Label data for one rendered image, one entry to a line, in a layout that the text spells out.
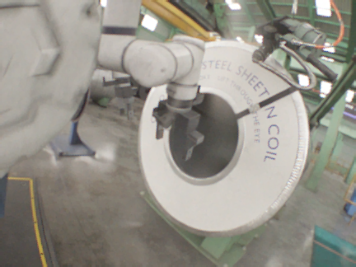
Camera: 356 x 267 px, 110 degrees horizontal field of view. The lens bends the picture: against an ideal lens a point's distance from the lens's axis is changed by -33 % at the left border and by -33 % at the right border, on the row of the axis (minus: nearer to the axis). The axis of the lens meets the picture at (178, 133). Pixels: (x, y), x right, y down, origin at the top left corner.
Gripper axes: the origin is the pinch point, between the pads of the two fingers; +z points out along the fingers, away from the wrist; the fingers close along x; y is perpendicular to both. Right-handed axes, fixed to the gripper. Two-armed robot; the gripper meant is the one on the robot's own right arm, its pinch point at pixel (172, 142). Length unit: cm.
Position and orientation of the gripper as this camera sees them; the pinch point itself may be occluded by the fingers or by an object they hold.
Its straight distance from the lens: 61.5
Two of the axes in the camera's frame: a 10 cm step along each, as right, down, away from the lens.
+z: -1.4, 8.3, 5.4
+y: -6.9, 3.1, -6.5
